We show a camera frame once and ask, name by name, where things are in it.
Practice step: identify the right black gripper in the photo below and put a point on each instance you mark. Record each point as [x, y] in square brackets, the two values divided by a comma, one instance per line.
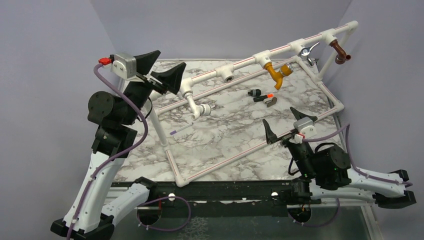
[270, 135]

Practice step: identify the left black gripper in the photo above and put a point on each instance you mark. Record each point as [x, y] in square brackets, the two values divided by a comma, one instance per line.
[144, 64]

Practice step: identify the white faucet chrome knob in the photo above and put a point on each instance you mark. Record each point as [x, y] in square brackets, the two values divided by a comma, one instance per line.
[197, 110]

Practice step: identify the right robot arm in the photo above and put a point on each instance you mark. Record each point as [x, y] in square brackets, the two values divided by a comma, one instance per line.
[327, 171]

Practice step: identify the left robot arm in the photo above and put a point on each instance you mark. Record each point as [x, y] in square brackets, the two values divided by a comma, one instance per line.
[131, 81]

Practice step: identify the black orange marker pen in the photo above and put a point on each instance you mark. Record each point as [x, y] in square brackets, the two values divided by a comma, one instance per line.
[263, 97]

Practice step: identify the small black grey cap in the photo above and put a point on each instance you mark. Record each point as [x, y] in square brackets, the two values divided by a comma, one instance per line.
[254, 93]

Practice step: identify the yellow plastic faucet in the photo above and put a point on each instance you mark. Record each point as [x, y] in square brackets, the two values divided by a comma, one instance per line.
[278, 76]

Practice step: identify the brown plastic faucet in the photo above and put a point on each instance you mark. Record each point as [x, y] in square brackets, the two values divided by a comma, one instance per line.
[341, 55]

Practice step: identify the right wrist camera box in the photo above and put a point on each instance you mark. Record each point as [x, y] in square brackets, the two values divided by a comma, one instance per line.
[305, 130]

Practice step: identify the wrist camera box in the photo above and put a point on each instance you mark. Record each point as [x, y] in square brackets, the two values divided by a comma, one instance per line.
[305, 130]
[123, 65]

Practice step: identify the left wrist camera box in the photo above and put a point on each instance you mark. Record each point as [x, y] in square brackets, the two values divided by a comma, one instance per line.
[123, 65]

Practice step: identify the black mounting rail base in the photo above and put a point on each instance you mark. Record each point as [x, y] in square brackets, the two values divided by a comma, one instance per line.
[219, 199]

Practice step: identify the white PVC pipe frame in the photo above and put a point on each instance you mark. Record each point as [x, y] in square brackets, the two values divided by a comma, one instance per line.
[246, 69]

